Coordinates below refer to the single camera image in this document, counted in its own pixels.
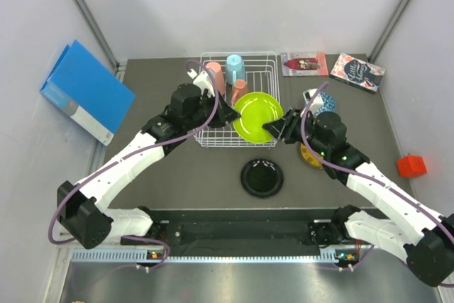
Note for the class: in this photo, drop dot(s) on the orange red cube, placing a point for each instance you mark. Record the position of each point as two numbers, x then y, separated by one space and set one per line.
411 166

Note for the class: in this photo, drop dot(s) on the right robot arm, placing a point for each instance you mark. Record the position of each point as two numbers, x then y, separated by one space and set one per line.
420 237

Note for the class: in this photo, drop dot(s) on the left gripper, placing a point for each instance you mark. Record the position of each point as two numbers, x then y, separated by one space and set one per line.
225 113

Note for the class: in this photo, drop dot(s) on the yellow patterned plate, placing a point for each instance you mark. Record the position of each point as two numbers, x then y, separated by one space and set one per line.
309 158

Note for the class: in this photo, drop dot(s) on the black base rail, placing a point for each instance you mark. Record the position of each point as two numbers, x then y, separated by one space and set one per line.
245 232

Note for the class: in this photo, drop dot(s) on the salmon dotted mug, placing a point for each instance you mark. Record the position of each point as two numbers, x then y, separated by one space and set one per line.
240 88

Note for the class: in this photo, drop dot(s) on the lime green plate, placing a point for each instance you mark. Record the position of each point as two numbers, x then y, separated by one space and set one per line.
256 108

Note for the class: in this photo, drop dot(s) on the floral paperback book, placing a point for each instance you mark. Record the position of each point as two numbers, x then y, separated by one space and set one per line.
357 73

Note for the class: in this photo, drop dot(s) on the slotted cable duct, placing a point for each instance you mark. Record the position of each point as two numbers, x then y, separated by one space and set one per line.
147 256

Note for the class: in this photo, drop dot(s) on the red thin book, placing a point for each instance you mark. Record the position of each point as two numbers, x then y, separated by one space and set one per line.
304 64

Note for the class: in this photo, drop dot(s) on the tall pink cup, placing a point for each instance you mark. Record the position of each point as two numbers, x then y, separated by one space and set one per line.
216 69

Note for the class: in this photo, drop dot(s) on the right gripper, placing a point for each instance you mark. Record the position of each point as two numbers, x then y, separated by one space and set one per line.
284 129

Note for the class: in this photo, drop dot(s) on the blue triangle pattern bowl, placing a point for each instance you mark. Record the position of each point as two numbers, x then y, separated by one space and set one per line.
329 104

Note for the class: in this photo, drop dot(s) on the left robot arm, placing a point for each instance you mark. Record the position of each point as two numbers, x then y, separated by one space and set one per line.
83 208

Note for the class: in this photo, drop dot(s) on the black plate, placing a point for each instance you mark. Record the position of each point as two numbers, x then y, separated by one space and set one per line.
261 178

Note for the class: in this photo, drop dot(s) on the light blue mug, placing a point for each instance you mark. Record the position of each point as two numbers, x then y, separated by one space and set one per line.
235 69

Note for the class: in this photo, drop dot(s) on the blue folder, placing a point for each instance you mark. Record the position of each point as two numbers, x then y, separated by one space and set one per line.
86 91

